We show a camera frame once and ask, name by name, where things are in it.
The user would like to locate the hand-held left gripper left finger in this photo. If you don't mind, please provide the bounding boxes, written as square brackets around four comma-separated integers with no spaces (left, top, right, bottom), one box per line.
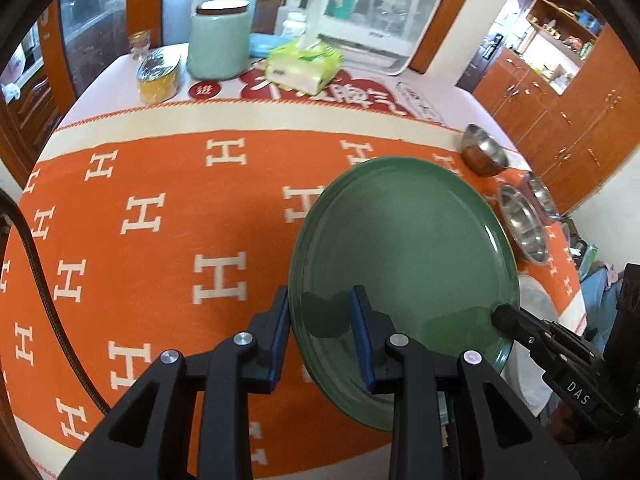
[60,285,292,480]

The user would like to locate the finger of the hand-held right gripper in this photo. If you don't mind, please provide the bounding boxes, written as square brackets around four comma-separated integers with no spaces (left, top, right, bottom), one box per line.
[491,306,556,361]

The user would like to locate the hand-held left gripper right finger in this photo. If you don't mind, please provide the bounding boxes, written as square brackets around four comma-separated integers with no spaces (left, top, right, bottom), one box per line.
[350,285,581,480]

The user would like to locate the white plate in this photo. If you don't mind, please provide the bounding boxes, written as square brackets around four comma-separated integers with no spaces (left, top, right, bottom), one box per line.
[500,275,557,411]

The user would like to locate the large steel bowl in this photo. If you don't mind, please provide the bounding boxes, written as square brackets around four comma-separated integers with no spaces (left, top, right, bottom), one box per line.
[497,184,551,266]

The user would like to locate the green plate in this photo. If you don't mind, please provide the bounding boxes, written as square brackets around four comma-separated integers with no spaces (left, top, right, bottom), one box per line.
[287,156,521,433]

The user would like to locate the pink steel-lined bowl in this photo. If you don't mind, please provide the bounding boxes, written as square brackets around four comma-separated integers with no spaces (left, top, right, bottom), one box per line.
[522,171,559,222]

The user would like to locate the orange patterned tablecloth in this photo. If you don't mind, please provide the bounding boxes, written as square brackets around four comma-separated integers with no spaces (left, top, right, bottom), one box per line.
[0,100,586,480]

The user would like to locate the small steel bowl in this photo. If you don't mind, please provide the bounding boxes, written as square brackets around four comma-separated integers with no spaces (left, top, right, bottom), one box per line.
[460,123,511,177]

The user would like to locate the dark entrance door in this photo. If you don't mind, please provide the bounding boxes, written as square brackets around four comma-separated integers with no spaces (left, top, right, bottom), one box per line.
[457,30,503,93]

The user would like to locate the green tissue pack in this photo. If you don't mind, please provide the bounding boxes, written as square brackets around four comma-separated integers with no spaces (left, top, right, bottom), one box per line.
[264,37,346,96]

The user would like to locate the yellow round tin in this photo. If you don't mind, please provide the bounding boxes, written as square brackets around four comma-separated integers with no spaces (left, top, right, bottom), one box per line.
[136,51,182,105]

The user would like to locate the light blue packet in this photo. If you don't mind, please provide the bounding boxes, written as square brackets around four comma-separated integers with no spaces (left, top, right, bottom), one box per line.
[248,32,281,58]

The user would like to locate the mint green canister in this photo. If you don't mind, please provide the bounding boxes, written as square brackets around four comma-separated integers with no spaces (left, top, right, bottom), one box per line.
[187,0,252,81]

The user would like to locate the white pill bottle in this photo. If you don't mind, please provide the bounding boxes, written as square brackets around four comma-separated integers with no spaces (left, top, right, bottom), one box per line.
[280,12,308,41]

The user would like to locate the small glass jar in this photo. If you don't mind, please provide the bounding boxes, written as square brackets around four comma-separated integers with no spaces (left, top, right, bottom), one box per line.
[129,31,152,61]

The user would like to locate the wooden glass sliding door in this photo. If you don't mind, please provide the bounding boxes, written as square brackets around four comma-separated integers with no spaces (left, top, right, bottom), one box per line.
[37,0,486,111]

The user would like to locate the wooden wall cabinet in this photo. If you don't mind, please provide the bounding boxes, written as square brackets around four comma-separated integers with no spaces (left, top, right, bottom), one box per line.
[472,0,640,216]

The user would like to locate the black cable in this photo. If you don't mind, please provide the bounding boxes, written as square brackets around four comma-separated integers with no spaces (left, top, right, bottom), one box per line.
[0,192,111,416]

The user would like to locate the white storage box with handle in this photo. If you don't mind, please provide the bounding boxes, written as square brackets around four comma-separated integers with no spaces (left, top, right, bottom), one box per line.
[305,0,443,72]

